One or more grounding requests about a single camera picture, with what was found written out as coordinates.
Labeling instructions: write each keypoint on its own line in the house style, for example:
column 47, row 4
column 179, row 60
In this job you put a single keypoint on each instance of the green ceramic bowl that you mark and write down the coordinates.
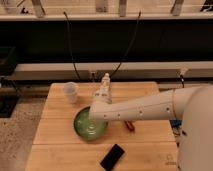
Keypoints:
column 86, row 128

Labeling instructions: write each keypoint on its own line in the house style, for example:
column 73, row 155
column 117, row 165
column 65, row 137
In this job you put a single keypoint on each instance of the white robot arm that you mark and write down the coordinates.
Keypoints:
column 192, row 105

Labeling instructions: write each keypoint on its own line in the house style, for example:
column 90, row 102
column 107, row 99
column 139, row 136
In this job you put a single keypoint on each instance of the blue object behind arm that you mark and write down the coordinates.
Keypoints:
column 175, row 123

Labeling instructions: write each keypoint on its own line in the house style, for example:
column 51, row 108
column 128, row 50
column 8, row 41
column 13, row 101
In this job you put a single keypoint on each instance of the clear plastic cup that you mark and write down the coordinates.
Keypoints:
column 70, row 89

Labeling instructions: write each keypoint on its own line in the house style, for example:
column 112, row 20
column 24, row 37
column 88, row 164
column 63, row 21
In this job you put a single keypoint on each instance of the black smartphone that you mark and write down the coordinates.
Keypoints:
column 112, row 157

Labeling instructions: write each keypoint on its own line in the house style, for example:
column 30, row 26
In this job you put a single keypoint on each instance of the red handled tool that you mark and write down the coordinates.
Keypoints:
column 129, row 125

